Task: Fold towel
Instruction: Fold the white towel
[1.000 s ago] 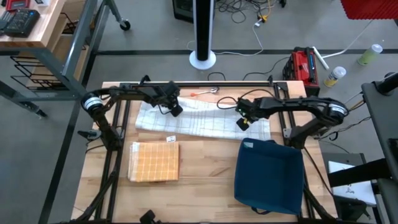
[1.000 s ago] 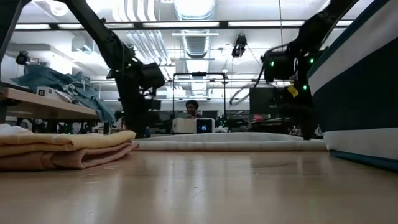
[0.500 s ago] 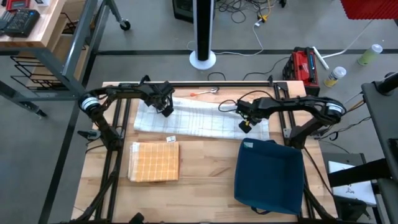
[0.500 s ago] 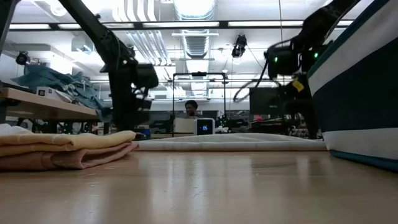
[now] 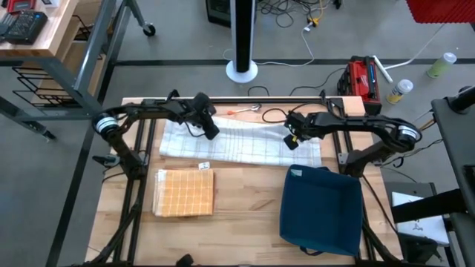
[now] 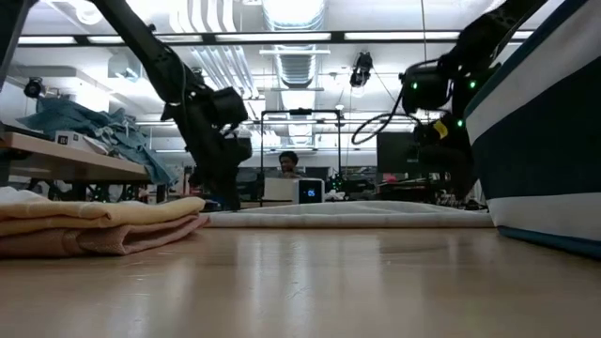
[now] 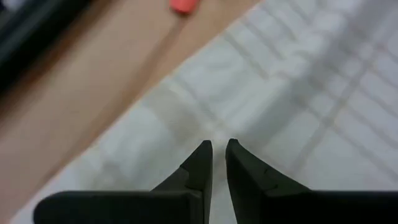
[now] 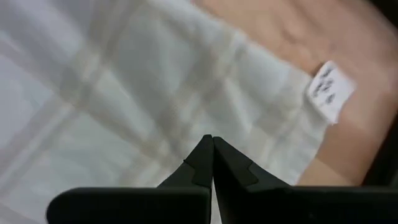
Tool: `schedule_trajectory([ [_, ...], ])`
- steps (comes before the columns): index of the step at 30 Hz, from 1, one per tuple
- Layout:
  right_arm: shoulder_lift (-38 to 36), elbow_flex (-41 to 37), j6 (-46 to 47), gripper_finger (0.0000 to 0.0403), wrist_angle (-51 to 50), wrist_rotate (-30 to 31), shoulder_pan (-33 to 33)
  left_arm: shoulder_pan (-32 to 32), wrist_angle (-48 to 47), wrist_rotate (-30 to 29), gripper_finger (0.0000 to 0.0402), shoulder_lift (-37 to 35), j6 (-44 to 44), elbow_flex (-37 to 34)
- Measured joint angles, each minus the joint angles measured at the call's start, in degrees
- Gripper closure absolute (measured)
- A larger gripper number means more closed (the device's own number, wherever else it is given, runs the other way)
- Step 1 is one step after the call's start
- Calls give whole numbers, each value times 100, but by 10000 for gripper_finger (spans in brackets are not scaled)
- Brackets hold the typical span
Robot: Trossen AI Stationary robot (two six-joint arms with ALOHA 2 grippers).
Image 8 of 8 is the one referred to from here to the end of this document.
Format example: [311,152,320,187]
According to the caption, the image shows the white waffle towel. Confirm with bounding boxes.
[0,0,330,224]

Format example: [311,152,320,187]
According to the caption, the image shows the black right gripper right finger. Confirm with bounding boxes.
[213,136,398,224]

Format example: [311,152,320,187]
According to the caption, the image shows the white handwritten paper tag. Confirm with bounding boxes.
[306,60,357,126]

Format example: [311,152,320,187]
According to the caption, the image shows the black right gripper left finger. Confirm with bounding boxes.
[45,134,215,224]

